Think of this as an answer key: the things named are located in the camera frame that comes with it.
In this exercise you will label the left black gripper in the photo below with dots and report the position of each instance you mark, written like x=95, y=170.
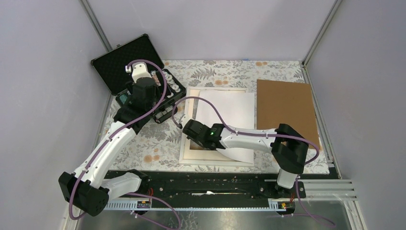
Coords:
x=158, y=94

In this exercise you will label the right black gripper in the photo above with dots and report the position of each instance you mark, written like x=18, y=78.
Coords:
x=188, y=137

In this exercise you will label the white picture frame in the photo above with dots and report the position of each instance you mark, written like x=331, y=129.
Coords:
x=235, y=106

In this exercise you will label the brown cardboard backing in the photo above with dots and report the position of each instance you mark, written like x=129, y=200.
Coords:
x=291, y=103

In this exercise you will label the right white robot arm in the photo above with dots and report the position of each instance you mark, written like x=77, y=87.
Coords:
x=286, y=145

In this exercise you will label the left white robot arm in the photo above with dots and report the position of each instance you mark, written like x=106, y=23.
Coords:
x=86, y=190

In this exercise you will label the black poker chip case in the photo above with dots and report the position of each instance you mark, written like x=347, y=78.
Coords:
x=111, y=68

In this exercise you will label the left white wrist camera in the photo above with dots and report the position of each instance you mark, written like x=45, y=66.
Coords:
x=138, y=71

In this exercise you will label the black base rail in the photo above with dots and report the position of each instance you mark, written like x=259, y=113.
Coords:
x=216, y=190

